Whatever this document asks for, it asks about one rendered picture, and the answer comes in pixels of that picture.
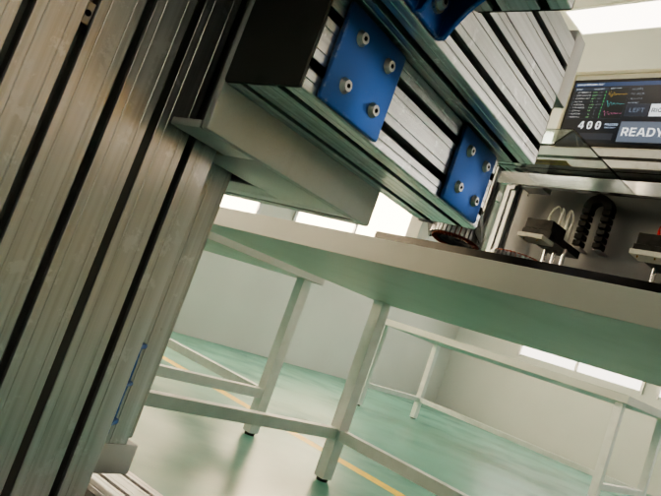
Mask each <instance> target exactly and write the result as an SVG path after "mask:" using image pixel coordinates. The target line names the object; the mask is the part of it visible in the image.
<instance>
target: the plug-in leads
mask: <svg viewBox="0 0 661 496"><path fill-rule="evenodd" d="M557 208H560V210H561V215H560V218H559V221H558V225H560V224H561V227H562V228H563V229H565V230H566V234H565V238H564V240H565V241H566V242H568V240H569V238H570V235H571V232H572V227H573V223H574V213H573V210H570V211H569V213H568V215H567V218H566V220H565V214H566V210H565V209H564V208H563V209H562V208H561V207H560V206H557V207H555V208H554V209H553V210H552V211H551V213H550V215H549V216H548V220H550V219H551V214H552V213H553V211H554V210H555V209H557ZM571 214H572V224H571V226H570V228H569V223H570V218H571ZM563 215H564V216H563Z"/></svg>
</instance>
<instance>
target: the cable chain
mask: <svg viewBox="0 0 661 496"><path fill-rule="evenodd" d="M600 207H604V209H603V212H602V217H600V221H601V222H602V223H601V222H599V224H598V228H599V229H597V230H596V235H598V236H595V237H594V241H595V242H593V243H592V248H593V249H592V250H593V251H594V252H595V253H596V254H598V255H599V256H603V257H607V255H606V254H605V253H603V252H604V251H605V246H603V245H606V244H607V240H606V239H608V238H609V233H608V232H610V231H611V226H609V225H613V221H612V219H614V218H615V213H616V211H617V208H616V205H615V203H614V202H613V201H612V200H611V199H610V198H608V197H607V196H605V195H595V196H592V197H591V198H589V199H588V200H587V201H586V203H585V204H584V208H583V209H582V212H583V214H581V215H580V219H581V220H579V221H578V225H579V226H578V227H577V228H576V232H577V233H575V234H574V238H575V239H574V240H573V241H572V245H574V246H572V247H573V248H574V249H576V250H577V251H578V252H580V253H585V254H587V252H586V251H585V250H583V248H584V246H585V244H584V243H583V242H586V240H587V237H586V236H588V233H589V231H588V230H587V229H590V227H591V223H592V222H593V218H592V217H594V215H595V212H596V210H597V209H598V208H600ZM605 238H606V239H605Z"/></svg>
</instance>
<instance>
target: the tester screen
mask: <svg viewBox="0 0 661 496"><path fill-rule="evenodd" d="M641 103H661V81H638V82H610V83H581V84H576V86H575V89H574V92H573V95H572V98H571V104H570V107H569V110H568V113H567V116H566V119H565V122H564V125H563V128H562V129H574V130H575V129H576V126H577V123H578V120H596V121H604V122H603V125H602V128H601V130H575V131H576V132H577V133H607V134H613V136H612V139H611V140H584V141H585V142H586V143H587V144H613V145H640V146H661V144H653V143H624V142H615V141H616V138H617V135H618V132H619V128H620V125H621V122H622V121H654V122H661V116H624V114H625V111H626V108H627V104H641Z"/></svg>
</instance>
